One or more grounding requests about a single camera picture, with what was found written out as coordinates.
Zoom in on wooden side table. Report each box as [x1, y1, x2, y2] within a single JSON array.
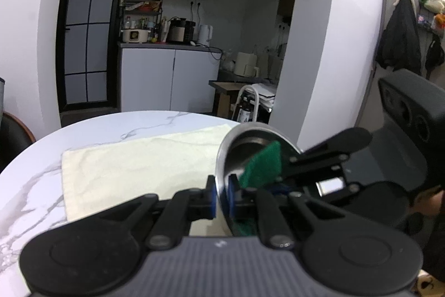
[[208, 80, 244, 118]]

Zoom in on white trolley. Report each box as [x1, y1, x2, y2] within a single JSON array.
[[230, 83, 276, 124]]

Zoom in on green scouring pad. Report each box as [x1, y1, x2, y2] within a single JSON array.
[[239, 141, 283, 190]]

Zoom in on metal kitchen rack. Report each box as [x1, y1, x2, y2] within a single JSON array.
[[119, 0, 165, 42]]

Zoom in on stainless steel bowl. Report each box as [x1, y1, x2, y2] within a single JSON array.
[[216, 122, 304, 238]]

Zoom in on person's right hand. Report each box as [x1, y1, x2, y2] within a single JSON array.
[[412, 187, 445, 217]]

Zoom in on black hanging jacket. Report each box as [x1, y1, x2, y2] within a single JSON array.
[[375, 0, 423, 75]]

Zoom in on dark chair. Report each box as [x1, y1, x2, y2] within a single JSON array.
[[0, 111, 37, 174]]

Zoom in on white lower cabinet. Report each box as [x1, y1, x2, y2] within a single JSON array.
[[117, 42, 222, 116]]

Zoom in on white electric kettle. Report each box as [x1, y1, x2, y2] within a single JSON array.
[[198, 24, 214, 46]]

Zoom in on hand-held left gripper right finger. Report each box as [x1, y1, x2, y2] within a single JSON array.
[[227, 175, 352, 247]]

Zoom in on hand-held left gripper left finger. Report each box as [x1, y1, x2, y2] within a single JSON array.
[[95, 175, 218, 249]]

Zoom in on black framed glass door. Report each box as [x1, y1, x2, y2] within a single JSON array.
[[56, 0, 126, 111]]

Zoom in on cream cloth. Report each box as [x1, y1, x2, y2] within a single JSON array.
[[61, 124, 241, 222]]

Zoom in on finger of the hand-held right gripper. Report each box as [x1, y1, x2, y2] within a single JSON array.
[[282, 127, 373, 180], [274, 178, 361, 197]]

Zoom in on cream air fryer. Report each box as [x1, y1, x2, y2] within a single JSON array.
[[234, 52, 260, 77]]

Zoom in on white rice cooker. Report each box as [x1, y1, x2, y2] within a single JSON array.
[[122, 28, 150, 44]]

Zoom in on black coffee machine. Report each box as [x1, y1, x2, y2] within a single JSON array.
[[166, 17, 196, 44]]

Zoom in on black hanging bag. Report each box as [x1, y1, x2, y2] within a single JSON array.
[[424, 35, 445, 79]]

